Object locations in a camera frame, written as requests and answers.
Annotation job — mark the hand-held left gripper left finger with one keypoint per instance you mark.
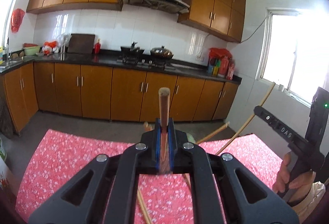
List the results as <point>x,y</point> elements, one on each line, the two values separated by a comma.
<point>155,144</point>

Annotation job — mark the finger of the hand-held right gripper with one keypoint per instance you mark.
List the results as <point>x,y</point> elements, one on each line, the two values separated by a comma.
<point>280,128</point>

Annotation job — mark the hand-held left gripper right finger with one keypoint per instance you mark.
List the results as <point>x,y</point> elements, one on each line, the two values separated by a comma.
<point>172,144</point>

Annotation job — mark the person's right forearm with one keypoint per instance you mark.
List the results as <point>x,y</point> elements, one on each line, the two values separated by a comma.
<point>312,198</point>

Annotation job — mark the person's right hand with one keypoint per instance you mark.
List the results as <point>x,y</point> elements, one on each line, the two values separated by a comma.
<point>281,177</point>

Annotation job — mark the slim red bottle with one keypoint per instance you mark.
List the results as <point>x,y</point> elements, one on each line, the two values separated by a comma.
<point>230,72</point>

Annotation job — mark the large window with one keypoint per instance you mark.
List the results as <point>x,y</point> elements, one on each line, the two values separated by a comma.
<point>295,54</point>

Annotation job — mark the wooden base cabinets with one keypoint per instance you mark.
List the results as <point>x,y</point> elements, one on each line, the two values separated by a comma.
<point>95,92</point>

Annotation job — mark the gas stove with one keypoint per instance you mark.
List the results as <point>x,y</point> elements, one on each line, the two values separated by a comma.
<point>146,63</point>

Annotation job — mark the large red bottle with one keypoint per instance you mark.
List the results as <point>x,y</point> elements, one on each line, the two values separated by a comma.
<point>223,68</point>

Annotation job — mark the colourful utensil holder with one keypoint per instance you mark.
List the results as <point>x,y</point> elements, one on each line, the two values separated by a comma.
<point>213,68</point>

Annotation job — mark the wok with lid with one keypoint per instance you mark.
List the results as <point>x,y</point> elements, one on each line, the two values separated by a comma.
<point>162,53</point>

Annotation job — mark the red floral tablecloth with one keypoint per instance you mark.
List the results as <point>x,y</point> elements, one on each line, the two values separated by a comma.
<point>64,162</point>

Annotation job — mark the black kitchen countertop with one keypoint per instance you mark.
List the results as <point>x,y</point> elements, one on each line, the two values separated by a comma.
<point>102,59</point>

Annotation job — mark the small red bottle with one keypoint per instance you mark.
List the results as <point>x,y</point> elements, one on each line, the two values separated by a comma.
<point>97,48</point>

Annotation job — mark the dark wooden cutting board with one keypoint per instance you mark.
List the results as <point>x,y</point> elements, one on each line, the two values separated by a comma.
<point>81,44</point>

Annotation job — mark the red and white bag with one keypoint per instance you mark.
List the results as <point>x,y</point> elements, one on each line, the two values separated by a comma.
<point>50,48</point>

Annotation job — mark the white printed bag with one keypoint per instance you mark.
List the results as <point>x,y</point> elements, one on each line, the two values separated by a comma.
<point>6,175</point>

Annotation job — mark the green basin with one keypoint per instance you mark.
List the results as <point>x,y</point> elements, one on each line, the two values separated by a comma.
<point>32,51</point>

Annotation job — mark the steel sink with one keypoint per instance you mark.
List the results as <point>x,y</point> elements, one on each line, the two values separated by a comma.
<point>11,63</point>

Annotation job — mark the metal faucet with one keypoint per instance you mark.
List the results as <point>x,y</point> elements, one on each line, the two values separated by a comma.
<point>9,51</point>

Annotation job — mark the yellow detergent bottle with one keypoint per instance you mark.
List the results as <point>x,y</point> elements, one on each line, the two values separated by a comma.
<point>1,55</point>

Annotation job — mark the hanging red plastic bag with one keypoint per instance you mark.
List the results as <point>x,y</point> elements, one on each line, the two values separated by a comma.
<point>17,21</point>

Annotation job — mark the small side window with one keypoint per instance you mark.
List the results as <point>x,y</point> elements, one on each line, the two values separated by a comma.
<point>12,3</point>

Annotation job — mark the white wall outlet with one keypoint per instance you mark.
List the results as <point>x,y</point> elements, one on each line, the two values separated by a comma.
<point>201,58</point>

